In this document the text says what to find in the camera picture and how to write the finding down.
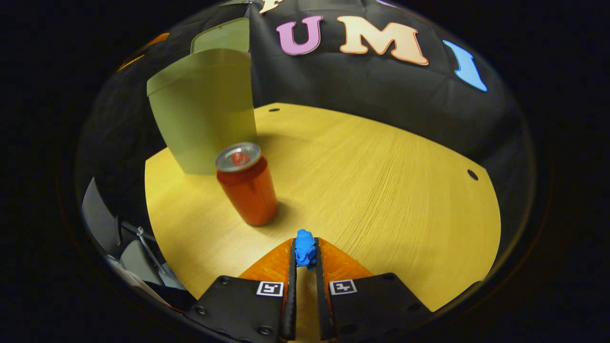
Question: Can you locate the blue paper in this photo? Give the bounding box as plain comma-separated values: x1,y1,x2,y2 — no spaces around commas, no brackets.
294,229,317,271

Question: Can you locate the green desktop garbage bin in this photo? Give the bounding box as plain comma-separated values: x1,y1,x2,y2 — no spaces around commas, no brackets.
146,18,259,176

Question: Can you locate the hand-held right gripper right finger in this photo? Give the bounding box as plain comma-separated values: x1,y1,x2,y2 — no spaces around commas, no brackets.
314,237,435,343

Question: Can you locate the red pop can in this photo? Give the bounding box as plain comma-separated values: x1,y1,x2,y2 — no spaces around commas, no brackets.
215,142,279,227

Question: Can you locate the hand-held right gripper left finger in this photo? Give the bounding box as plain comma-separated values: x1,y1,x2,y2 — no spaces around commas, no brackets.
183,237,299,343

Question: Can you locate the black backdrop cloth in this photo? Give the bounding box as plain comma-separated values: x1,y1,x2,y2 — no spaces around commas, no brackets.
74,0,537,248

